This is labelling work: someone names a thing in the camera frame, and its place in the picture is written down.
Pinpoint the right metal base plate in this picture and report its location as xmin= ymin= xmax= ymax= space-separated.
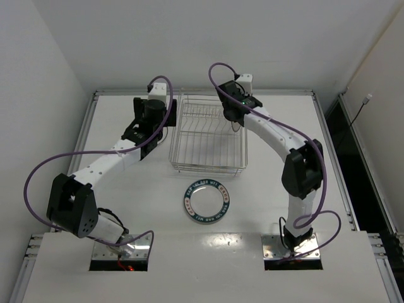
xmin=261 ymin=234 xmax=321 ymax=261

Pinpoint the aluminium table frame rail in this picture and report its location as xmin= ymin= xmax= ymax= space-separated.
xmin=69 ymin=88 xmax=397 ymax=234

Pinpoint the teal rimmed text plate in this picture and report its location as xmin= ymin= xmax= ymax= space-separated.
xmin=183 ymin=179 xmax=230 ymax=224

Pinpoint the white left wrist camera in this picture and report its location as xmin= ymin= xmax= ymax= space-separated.
xmin=147 ymin=82 xmax=167 ymax=103

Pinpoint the metal base plate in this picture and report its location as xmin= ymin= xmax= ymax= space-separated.
xmin=92 ymin=233 xmax=153 ymax=261
xmin=261 ymin=234 xmax=321 ymax=261

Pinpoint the orange sunburst plate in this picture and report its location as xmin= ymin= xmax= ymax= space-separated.
xmin=231 ymin=122 xmax=241 ymax=133

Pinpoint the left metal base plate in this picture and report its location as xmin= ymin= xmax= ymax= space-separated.
xmin=92 ymin=233 xmax=153 ymax=261

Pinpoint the silver wire dish rack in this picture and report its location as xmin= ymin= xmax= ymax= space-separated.
xmin=169 ymin=92 xmax=247 ymax=176

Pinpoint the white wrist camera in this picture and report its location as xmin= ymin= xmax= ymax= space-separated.
xmin=147 ymin=82 xmax=167 ymax=103
xmin=235 ymin=74 xmax=253 ymax=96

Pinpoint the black hanging usb cable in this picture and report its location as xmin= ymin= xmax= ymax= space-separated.
xmin=348 ymin=93 xmax=372 ymax=129

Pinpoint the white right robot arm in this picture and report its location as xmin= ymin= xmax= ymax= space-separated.
xmin=217 ymin=80 xmax=323 ymax=252

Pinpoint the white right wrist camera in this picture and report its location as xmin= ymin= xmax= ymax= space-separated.
xmin=235 ymin=74 xmax=253 ymax=96

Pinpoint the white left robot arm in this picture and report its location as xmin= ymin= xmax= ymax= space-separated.
xmin=46 ymin=98 xmax=177 ymax=246

